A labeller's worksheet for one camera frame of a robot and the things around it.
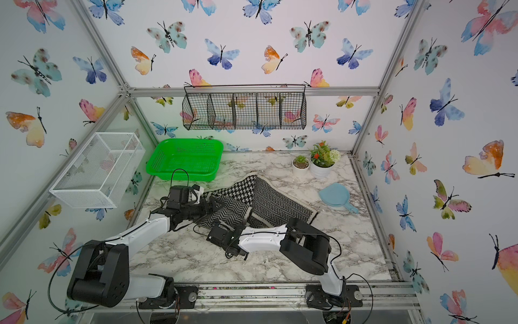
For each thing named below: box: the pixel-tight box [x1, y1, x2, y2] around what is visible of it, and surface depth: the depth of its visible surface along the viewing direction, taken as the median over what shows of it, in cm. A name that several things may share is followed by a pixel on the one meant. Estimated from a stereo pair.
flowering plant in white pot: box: [309, 140, 342, 179], surface depth 101 cm
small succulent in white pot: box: [292, 155, 311, 177], surface depth 106 cm
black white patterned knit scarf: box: [198, 174, 318, 229], surface depth 98 cm
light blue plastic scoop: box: [318, 182, 359, 214], surface depth 104 cm
